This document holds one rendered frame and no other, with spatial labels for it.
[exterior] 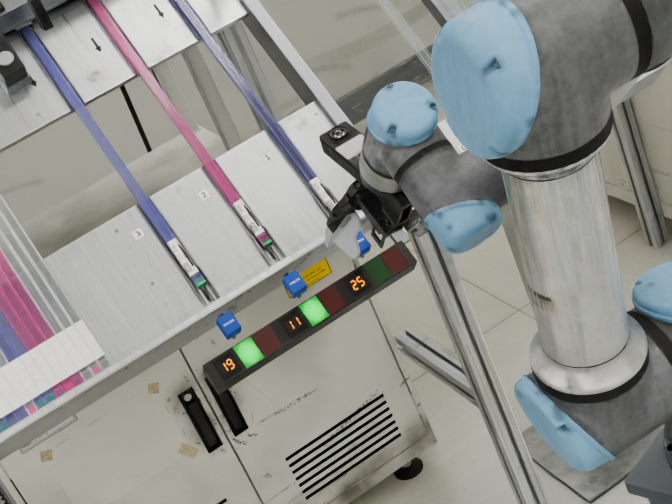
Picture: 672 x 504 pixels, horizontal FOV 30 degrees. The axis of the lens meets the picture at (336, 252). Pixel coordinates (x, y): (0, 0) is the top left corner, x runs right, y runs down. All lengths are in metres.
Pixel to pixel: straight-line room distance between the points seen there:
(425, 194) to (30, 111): 0.73
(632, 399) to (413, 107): 0.39
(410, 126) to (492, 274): 1.61
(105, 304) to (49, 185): 1.96
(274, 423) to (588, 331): 1.12
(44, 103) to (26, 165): 1.78
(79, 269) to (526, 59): 0.96
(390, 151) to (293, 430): 0.96
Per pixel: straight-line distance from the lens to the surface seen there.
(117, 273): 1.78
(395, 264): 1.80
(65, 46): 1.94
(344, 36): 3.95
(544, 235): 1.10
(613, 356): 1.22
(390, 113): 1.37
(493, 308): 2.84
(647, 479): 1.46
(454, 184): 1.37
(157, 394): 2.12
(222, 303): 1.73
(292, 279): 1.75
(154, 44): 1.93
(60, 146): 3.69
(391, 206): 1.53
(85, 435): 2.11
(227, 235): 1.79
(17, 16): 1.94
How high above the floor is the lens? 1.52
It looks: 27 degrees down
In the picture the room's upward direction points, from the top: 24 degrees counter-clockwise
